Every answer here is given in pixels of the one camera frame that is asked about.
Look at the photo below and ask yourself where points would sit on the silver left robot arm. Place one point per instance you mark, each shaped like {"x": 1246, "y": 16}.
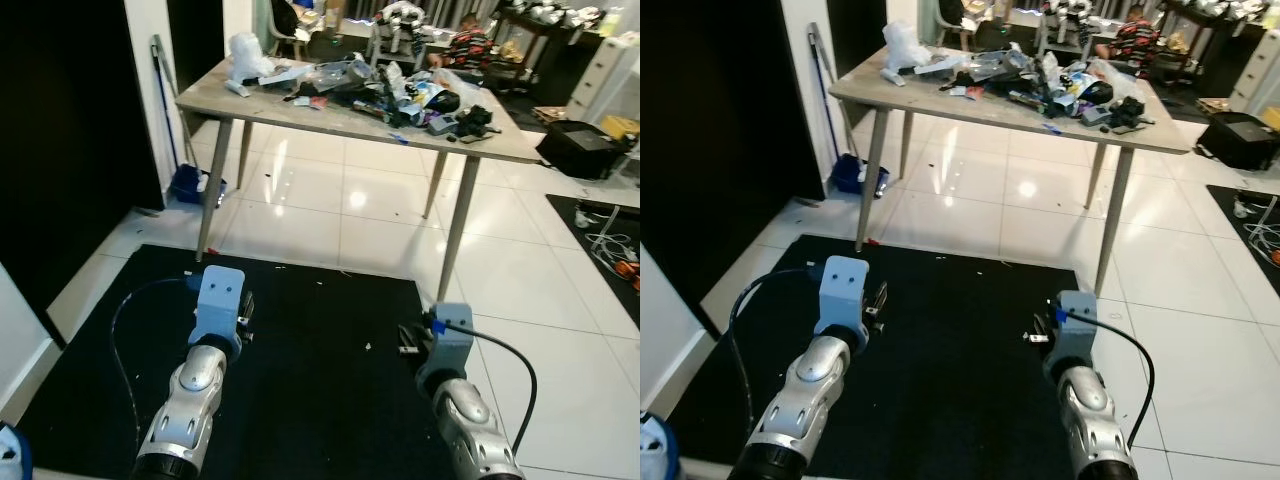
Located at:
{"x": 815, "y": 390}
{"x": 195, "y": 395}

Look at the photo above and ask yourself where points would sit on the black floor mat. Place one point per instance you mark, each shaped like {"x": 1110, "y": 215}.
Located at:
{"x": 580, "y": 215}
{"x": 320, "y": 400}
{"x": 950, "y": 400}
{"x": 1230, "y": 200}

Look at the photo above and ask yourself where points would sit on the blue dustpan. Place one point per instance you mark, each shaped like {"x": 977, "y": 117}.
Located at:
{"x": 190, "y": 185}
{"x": 855, "y": 175}

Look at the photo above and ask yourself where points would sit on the grey table with tapered legs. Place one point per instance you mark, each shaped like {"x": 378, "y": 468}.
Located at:
{"x": 250, "y": 105}
{"x": 900, "y": 95}

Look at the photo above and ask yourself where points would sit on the orange tool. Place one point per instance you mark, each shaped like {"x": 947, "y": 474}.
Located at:
{"x": 626, "y": 268}

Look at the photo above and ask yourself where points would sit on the black device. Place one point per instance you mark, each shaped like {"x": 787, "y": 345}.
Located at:
{"x": 1125, "y": 112}
{"x": 472, "y": 120}

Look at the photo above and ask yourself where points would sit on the black round pouch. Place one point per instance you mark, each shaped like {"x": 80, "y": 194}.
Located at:
{"x": 443, "y": 101}
{"x": 1097, "y": 93}

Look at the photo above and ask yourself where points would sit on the black case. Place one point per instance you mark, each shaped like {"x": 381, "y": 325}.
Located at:
{"x": 585, "y": 148}
{"x": 1240, "y": 140}

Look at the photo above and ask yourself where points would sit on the white plastic bag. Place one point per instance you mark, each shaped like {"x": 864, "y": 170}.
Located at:
{"x": 248, "y": 55}
{"x": 905, "y": 45}

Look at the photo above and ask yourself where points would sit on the clear plastic bag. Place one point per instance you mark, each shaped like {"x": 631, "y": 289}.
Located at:
{"x": 995, "y": 65}
{"x": 340, "y": 73}

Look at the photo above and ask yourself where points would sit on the dark chair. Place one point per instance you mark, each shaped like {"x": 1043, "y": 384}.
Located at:
{"x": 285, "y": 30}
{"x": 950, "y": 20}

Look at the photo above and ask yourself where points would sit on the yellow box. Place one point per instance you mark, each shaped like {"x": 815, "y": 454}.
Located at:
{"x": 618, "y": 126}

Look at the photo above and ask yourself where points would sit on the person in red patterned shirt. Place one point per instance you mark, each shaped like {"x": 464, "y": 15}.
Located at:
{"x": 468, "y": 45}
{"x": 1135, "y": 38}

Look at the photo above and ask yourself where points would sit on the white drawer cabinet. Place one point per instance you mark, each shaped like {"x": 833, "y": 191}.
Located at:
{"x": 1258, "y": 70}
{"x": 605, "y": 75}

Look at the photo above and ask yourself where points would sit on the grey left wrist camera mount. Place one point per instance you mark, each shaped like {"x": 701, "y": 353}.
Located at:
{"x": 218, "y": 300}
{"x": 842, "y": 290}

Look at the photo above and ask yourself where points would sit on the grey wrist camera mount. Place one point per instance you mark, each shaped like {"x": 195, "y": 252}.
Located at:
{"x": 842, "y": 290}
{"x": 218, "y": 300}
{"x": 452, "y": 345}
{"x": 1078, "y": 330}

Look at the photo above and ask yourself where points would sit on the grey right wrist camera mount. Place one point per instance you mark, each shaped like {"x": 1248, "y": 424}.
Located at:
{"x": 452, "y": 345}
{"x": 1078, "y": 330}

